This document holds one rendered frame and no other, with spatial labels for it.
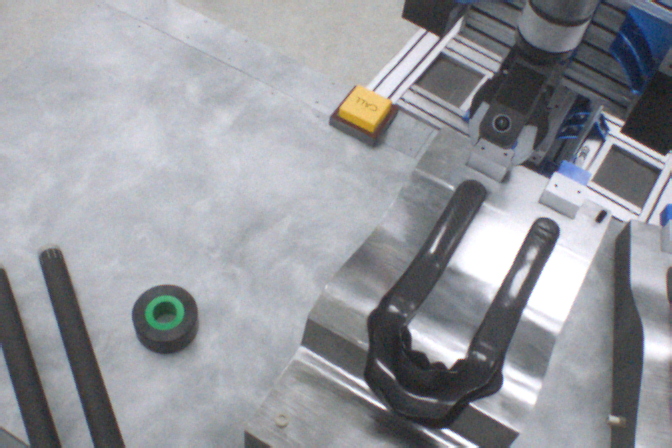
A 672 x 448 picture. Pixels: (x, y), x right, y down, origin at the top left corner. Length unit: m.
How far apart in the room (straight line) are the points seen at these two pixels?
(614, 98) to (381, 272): 0.73
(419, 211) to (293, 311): 0.21
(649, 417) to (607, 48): 0.71
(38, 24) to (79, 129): 1.41
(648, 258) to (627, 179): 0.99
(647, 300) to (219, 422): 0.56
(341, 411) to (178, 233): 0.34
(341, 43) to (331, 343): 1.71
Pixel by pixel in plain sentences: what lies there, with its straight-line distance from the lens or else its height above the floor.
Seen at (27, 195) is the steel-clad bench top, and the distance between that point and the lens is 1.14.
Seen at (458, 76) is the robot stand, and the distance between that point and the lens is 2.16.
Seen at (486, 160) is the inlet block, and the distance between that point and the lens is 1.04.
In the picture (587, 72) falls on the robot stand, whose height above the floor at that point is 0.73.
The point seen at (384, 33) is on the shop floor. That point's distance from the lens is 2.55.
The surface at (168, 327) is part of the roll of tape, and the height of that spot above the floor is 0.83.
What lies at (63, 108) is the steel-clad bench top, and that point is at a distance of 1.23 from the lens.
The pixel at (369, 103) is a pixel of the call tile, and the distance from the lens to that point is 1.18.
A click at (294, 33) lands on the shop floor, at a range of 2.50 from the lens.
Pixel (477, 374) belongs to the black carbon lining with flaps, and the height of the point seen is 0.90.
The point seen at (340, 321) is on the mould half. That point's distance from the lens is 0.86.
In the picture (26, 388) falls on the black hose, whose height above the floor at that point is 0.86.
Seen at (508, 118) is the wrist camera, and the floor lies 1.05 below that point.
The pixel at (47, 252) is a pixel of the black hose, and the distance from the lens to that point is 1.04.
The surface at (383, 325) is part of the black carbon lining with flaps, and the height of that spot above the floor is 0.90.
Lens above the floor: 1.70
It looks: 56 degrees down
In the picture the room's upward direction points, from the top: 11 degrees clockwise
